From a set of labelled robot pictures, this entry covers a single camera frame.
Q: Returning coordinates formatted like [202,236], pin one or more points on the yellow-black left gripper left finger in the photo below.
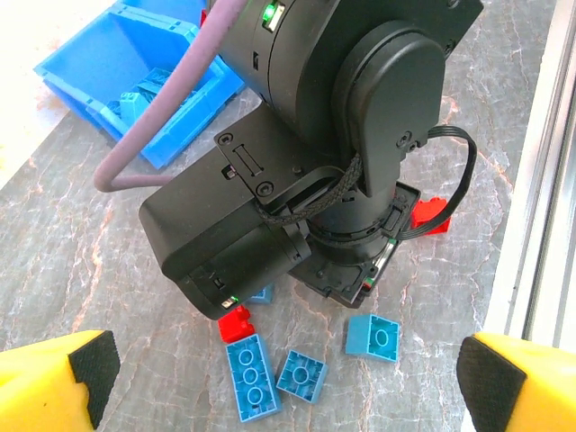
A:
[36,391]

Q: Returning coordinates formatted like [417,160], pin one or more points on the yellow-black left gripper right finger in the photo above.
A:
[540,391]

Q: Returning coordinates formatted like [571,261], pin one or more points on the blue two-compartment plastic bin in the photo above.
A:
[112,49]

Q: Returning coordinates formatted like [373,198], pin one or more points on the red lego brick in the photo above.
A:
[235,325]
[432,216]
[204,19]

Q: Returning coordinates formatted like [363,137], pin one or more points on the blue lego brick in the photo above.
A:
[157,82]
[134,108]
[263,295]
[373,337]
[252,380]
[300,375]

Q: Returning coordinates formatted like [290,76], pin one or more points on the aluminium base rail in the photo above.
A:
[553,180]

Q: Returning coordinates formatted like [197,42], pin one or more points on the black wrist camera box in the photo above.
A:
[216,225]

